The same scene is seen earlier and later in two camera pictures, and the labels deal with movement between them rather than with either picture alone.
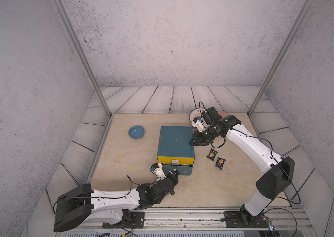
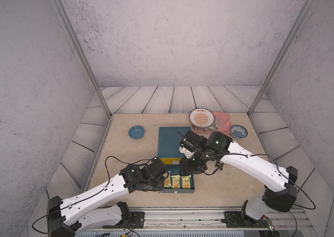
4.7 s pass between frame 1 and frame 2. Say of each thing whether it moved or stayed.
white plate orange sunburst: stayed
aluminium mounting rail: stayed
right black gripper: moved
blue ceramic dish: stayed
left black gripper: moved
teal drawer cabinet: moved
